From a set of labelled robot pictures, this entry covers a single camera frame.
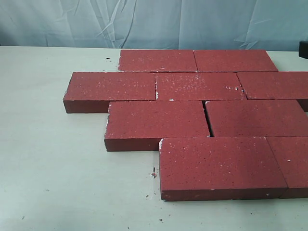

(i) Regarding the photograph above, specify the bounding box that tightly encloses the second row red brick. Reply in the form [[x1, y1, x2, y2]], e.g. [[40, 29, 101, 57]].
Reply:
[[155, 72, 245, 101]]

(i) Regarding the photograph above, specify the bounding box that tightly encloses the right row red brick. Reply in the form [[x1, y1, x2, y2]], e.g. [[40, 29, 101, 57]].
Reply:
[[237, 72, 308, 112]]

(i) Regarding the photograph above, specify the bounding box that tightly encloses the pale blue backdrop cloth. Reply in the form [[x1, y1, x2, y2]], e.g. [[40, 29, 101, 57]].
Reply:
[[0, 0, 308, 51]]

